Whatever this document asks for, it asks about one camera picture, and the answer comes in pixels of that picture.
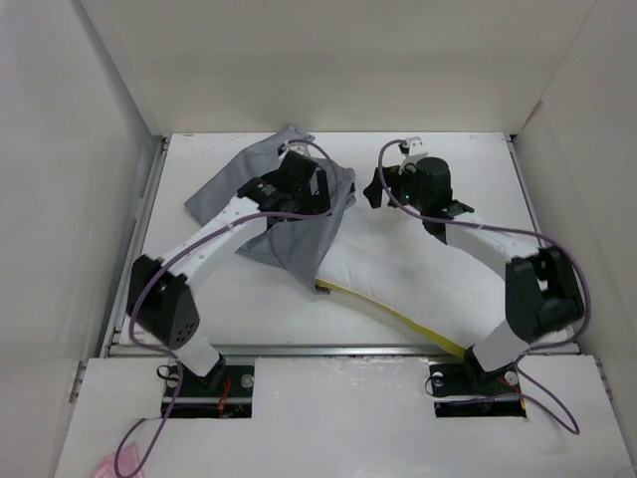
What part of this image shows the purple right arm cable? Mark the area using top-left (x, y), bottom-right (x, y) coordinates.
top-left (377, 138), bottom-right (591, 435)

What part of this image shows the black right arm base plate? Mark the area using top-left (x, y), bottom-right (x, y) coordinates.
top-left (425, 362), bottom-right (527, 418)

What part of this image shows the aluminium rail front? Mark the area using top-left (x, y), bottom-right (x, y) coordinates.
top-left (105, 344), bottom-right (581, 358)

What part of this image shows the white pillow yellow edge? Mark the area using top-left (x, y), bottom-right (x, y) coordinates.
top-left (316, 205), bottom-right (505, 356)

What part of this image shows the grey pillowcase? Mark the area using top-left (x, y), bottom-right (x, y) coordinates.
top-left (184, 125), bottom-right (355, 289)

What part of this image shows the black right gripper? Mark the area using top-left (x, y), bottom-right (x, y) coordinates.
top-left (361, 164), bottom-right (428, 212)

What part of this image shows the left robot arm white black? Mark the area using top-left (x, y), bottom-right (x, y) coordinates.
top-left (126, 150), bottom-right (331, 395)

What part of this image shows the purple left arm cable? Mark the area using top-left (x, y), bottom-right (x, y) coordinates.
top-left (113, 139), bottom-right (335, 472)

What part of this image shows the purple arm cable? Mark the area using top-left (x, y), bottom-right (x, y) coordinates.
top-left (113, 139), bottom-right (335, 472)
top-left (377, 138), bottom-right (591, 435)

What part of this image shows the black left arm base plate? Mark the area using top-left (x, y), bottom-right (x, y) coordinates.
top-left (155, 364), bottom-right (255, 419)

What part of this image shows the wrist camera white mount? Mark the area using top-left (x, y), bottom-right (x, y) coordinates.
top-left (398, 136), bottom-right (428, 168)
top-left (278, 138), bottom-right (312, 158)

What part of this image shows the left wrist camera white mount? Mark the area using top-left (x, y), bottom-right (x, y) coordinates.
top-left (278, 138), bottom-right (312, 158)

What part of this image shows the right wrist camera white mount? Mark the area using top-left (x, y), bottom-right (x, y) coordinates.
top-left (398, 136), bottom-right (428, 168)

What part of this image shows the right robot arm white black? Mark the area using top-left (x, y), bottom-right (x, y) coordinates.
top-left (363, 156), bottom-right (585, 392)

